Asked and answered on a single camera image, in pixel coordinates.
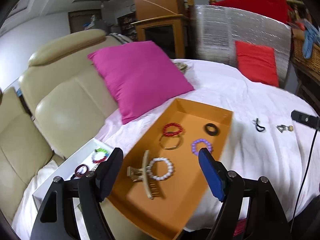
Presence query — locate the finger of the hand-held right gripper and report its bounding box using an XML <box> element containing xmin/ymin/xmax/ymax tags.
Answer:
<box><xmin>291</xmin><ymin>110</ymin><xmax>320</xmax><ymax>131</ymax></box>

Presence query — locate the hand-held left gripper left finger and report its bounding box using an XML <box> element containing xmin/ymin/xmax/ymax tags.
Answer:
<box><xmin>30</xmin><ymin>147</ymin><xmax>124</xmax><ymax>240</ymax></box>

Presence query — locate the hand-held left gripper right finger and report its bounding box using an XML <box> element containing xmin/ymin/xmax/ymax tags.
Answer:
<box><xmin>198</xmin><ymin>147</ymin><xmax>293</xmax><ymax>240</ymax></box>

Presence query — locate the purple bead bracelet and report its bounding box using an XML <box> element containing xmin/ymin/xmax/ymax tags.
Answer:
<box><xmin>190</xmin><ymin>138</ymin><xmax>214</xmax><ymax>156</ymax></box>

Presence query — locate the beige hair claw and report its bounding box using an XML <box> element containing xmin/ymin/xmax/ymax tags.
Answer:
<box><xmin>126</xmin><ymin>150</ymin><xmax>163</xmax><ymax>201</ymax></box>

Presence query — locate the white bead bracelet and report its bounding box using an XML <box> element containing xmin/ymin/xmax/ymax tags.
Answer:
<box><xmin>147</xmin><ymin>157</ymin><xmax>174</xmax><ymax>181</ymax></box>

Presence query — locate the black scrunchie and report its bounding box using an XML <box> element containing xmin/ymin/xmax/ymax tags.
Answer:
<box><xmin>204</xmin><ymin>123</ymin><xmax>221</xmax><ymax>137</ymax></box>

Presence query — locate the orange box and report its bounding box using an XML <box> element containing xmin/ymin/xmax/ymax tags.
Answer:
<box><xmin>106</xmin><ymin>98</ymin><xmax>234</xmax><ymax>240</ymax></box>

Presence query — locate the thin black hair tie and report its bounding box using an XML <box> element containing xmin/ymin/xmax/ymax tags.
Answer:
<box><xmin>252</xmin><ymin>118</ymin><xmax>266</xmax><ymax>133</ymax></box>

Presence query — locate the gold bangle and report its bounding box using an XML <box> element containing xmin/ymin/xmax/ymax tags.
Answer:
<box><xmin>159</xmin><ymin>133</ymin><xmax>183</xmax><ymax>151</ymax></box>

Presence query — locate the red bead bracelet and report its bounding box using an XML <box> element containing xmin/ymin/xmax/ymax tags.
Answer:
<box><xmin>162</xmin><ymin>122</ymin><xmax>184</xmax><ymax>138</ymax></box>

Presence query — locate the white box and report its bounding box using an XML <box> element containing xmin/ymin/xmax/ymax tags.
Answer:
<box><xmin>32</xmin><ymin>138</ymin><xmax>118</xmax><ymax>207</ymax></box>

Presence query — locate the white towel blanket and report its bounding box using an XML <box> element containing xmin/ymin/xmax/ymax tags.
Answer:
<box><xmin>12</xmin><ymin>58</ymin><xmax>320</xmax><ymax>240</ymax></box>

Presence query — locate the wicker basket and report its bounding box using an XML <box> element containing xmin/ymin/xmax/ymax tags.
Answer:
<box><xmin>291</xmin><ymin>34</ymin><xmax>320</xmax><ymax>73</ymax></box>

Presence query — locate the small red pillow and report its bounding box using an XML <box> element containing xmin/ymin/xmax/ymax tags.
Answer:
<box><xmin>235</xmin><ymin>41</ymin><xmax>280</xmax><ymax>88</ymax></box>

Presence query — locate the blue cloth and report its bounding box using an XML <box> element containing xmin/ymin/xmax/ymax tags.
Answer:
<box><xmin>302</xmin><ymin>25</ymin><xmax>320</xmax><ymax>59</ymax></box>

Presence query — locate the beige leather sofa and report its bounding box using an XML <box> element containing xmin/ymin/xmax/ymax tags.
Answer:
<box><xmin>0</xmin><ymin>28</ymin><xmax>127</xmax><ymax>227</ymax></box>

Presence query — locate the pink pillow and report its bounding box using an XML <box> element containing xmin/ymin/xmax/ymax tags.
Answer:
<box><xmin>87</xmin><ymin>41</ymin><xmax>195</xmax><ymax>125</ymax></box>

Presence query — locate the silver foil mat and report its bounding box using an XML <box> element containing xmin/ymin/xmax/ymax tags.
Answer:
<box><xmin>192</xmin><ymin>4</ymin><xmax>293</xmax><ymax>88</ymax></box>

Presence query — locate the large red cushion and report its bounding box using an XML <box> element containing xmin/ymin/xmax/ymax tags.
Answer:
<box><xmin>213</xmin><ymin>0</ymin><xmax>292</xmax><ymax>25</ymax></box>

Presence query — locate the striped cloth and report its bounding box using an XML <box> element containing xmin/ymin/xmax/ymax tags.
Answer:
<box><xmin>107</xmin><ymin>33</ymin><xmax>132</xmax><ymax>45</ymax></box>

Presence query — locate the dark display shelf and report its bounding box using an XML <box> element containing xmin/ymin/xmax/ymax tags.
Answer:
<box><xmin>117</xmin><ymin>14</ymin><xmax>137</xmax><ymax>42</ymax></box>

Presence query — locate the wooden cabinet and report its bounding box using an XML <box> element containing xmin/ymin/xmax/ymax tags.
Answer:
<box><xmin>130</xmin><ymin>0</ymin><xmax>190</xmax><ymax>58</ymax></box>

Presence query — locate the multicoloured bead bracelet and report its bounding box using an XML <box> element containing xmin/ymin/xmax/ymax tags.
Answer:
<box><xmin>91</xmin><ymin>148</ymin><xmax>111</xmax><ymax>164</ymax></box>

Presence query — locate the dark red hair ring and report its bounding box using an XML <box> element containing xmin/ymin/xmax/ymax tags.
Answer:
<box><xmin>74</xmin><ymin>163</ymin><xmax>88</xmax><ymax>178</ymax></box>

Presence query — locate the black cable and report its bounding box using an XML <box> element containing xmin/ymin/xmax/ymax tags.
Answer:
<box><xmin>291</xmin><ymin>129</ymin><xmax>318</xmax><ymax>227</ymax></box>

